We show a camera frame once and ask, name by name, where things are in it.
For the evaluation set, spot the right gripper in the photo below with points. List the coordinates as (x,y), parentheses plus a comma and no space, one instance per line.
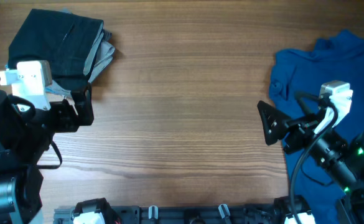
(297,134)

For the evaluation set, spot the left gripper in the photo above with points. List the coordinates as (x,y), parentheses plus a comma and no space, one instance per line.
(70,122)

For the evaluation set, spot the black shorts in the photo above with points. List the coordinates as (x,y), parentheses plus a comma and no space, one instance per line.
(64,40)

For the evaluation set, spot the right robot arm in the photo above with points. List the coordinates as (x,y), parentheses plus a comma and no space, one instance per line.
(343,162)

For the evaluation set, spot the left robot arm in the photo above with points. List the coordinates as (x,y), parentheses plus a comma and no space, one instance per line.
(26,132)

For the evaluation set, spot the folded grey shorts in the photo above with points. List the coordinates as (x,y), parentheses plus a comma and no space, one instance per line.
(104,56)

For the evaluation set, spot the blue shirt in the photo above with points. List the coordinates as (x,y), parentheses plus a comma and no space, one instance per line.
(336,58)

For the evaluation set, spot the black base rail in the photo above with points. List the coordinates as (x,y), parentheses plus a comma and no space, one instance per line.
(243,214)

